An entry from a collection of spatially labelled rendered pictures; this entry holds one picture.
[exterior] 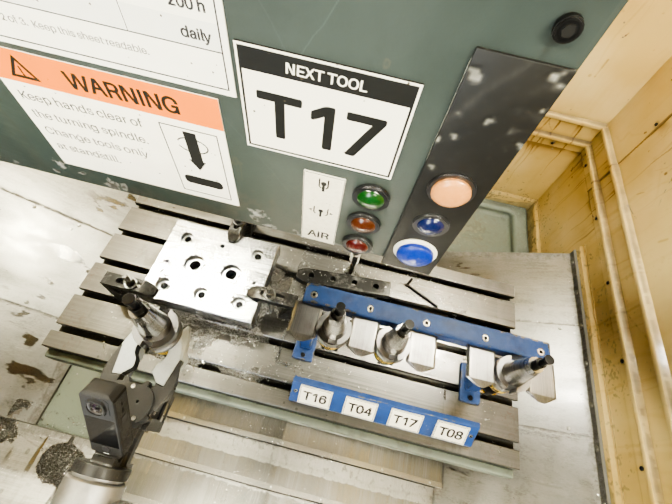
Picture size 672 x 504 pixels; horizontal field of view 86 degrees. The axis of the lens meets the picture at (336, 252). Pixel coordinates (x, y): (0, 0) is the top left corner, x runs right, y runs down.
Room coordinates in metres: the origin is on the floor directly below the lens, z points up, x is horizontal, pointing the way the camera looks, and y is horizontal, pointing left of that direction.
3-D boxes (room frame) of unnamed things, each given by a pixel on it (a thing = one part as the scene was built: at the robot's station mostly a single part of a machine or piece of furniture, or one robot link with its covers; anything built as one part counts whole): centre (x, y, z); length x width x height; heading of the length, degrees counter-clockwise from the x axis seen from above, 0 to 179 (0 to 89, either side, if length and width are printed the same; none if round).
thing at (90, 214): (0.41, 0.88, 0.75); 0.89 x 0.67 x 0.26; 177
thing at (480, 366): (0.20, -0.30, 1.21); 0.07 x 0.05 x 0.01; 177
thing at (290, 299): (0.34, 0.13, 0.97); 0.13 x 0.03 x 0.15; 87
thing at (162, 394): (0.06, 0.21, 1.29); 0.09 x 0.05 x 0.02; 164
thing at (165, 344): (0.13, 0.23, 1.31); 0.06 x 0.06 x 0.03
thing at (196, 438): (-0.02, 0.04, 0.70); 0.90 x 0.30 x 0.16; 87
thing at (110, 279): (0.30, 0.48, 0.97); 0.13 x 0.03 x 0.15; 87
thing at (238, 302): (0.39, 0.31, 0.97); 0.29 x 0.23 x 0.05; 87
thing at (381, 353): (0.21, -0.13, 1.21); 0.06 x 0.06 x 0.03
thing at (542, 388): (0.20, -0.41, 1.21); 0.07 x 0.05 x 0.01; 177
